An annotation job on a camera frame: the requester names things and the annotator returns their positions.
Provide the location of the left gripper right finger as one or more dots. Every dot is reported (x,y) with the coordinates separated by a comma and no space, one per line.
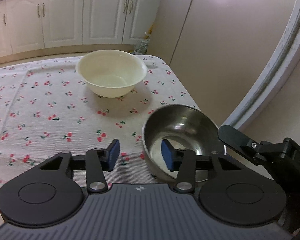
(182,160)

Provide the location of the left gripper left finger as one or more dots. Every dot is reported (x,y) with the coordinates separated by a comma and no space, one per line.
(98,161)

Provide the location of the stainless steel bowl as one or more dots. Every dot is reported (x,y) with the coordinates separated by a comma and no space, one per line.
(184,127)

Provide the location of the cream plastic bowl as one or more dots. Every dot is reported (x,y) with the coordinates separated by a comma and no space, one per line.
(111,73)

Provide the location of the white lower kitchen cabinets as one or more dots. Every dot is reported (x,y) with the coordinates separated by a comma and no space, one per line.
(29,26)

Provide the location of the cherry print tablecloth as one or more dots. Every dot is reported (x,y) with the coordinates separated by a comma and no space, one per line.
(46,107)

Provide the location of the silver refrigerator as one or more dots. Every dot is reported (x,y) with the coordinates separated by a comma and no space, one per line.
(219,48)

